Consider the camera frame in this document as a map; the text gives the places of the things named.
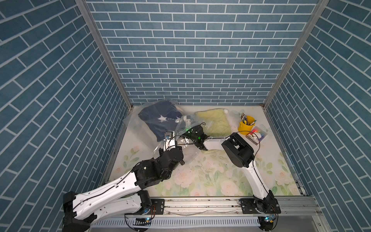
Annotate yellow metal pen bucket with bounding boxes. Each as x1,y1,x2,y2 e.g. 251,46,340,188
238,116,256,135

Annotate clear plastic vacuum bag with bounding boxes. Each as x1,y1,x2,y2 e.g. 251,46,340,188
119,100,208,167

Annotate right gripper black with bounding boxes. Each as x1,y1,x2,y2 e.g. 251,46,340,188
171,125,200,143

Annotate light green fluffy blanket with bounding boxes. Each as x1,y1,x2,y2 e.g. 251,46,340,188
195,108,231,137

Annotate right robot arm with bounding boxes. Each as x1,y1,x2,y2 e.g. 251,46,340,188
181,125,280,214

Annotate pens in bucket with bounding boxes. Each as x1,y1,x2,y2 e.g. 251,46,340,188
240,113,249,125

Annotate navy blue star blanket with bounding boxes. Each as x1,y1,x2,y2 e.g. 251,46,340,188
138,100,183,142

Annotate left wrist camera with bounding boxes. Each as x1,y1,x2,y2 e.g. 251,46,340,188
164,131,176,151

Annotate clear box of stationery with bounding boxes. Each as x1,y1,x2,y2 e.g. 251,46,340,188
246,127,267,145

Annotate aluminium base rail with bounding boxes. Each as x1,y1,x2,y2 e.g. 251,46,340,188
83,196,322,218

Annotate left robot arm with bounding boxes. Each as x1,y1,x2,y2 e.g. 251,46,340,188
62,146,185,232

